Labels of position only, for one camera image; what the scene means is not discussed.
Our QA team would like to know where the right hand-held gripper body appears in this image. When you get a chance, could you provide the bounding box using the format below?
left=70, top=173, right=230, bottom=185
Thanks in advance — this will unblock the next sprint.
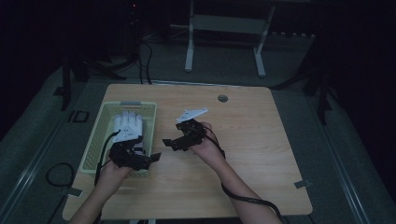
left=173, top=107, right=208, bottom=152

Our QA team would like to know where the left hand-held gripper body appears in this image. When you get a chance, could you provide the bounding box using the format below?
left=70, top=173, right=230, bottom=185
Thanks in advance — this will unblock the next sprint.
left=107, top=138, right=153, bottom=172

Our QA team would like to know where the pale green plastic basket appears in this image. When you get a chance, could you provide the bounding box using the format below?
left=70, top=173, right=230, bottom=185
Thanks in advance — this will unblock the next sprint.
left=78, top=100, right=158, bottom=179

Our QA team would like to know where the person's right hand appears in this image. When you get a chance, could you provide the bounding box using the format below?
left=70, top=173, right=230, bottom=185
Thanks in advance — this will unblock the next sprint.
left=190, top=121, right=227, bottom=171

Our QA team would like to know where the person's left hand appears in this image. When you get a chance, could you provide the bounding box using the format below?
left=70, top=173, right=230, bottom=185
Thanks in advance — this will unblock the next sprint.
left=98, top=159, right=134, bottom=188

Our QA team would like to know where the grey tape piece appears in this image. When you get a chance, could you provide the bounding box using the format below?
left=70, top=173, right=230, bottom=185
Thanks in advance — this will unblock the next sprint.
left=293, top=179, right=313, bottom=189
left=60, top=186, right=84, bottom=198

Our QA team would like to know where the black floor stand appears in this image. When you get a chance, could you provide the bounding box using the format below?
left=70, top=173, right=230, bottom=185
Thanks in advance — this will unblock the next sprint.
left=270, top=31, right=341, bottom=126
left=53, top=50, right=127, bottom=112

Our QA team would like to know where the metal floor strip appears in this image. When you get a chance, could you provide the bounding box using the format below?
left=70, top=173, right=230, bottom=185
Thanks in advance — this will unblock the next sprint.
left=0, top=102, right=80, bottom=224
left=311, top=115, right=373, bottom=224

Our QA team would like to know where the left hand-held gripper black cable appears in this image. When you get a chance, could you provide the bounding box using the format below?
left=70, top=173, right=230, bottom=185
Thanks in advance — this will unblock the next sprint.
left=93, top=130, right=121, bottom=188

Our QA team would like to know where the black cable loop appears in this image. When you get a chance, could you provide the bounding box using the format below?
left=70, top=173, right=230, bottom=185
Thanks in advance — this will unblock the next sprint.
left=45, top=161, right=76, bottom=189

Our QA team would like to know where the black stand with hanging cables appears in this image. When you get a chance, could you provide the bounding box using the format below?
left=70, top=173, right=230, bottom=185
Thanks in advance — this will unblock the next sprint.
left=125, top=0, right=154, bottom=86

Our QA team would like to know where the white metal stand frame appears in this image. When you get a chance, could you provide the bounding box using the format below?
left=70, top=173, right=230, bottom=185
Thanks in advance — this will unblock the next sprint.
left=184, top=0, right=276, bottom=78

